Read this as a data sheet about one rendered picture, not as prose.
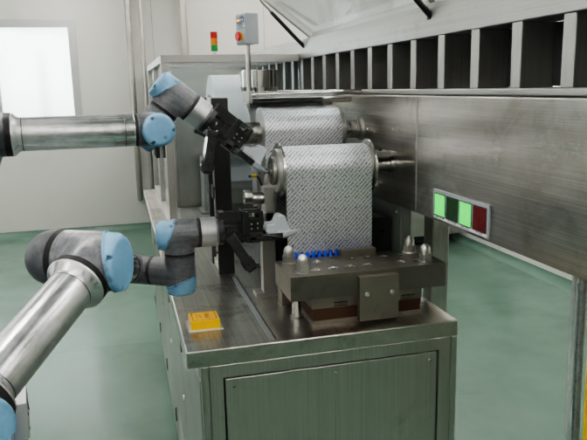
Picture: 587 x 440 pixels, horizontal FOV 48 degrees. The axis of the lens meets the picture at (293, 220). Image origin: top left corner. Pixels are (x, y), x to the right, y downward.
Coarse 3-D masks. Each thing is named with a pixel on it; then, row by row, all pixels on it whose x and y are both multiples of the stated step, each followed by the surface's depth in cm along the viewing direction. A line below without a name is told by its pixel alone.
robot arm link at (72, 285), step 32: (64, 256) 122; (96, 256) 123; (128, 256) 130; (64, 288) 117; (96, 288) 122; (32, 320) 110; (64, 320) 114; (0, 352) 104; (32, 352) 107; (0, 384) 99; (0, 416) 96
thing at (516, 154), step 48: (384, 96) 185; (432, 96) 157; (480, 96) 136; (528, 96) 124; (384, 144) 188; (432, 144) 158; (480, 144) 137; (528, 144) 121; (576, 144) 109; (384, 192) 190; (432, 192) 160; (480, 192) 139; (528, 192) 122; (576, 192) 109; (528, 240) 123; (576, 240) 110
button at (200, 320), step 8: (200, 312) 164; (208, 312) 163; (216, 312) 164; (192, 320) 157; (200, 320) 157; (208, 320) 158; (216, 320) 158; (192, 328) 157; (200, 328) 157; (208, 328) 158
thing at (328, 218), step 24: (288, 192) 170; (312, 192) 172; (336, 192) 174; (360, 192) 176; (288, 216) 172; (312, 216) 173; (336, 216) 175; (360, 216) 177; (288, 240) 173; (312, 240) 175; (336, 240) 176; (360, 240) 178
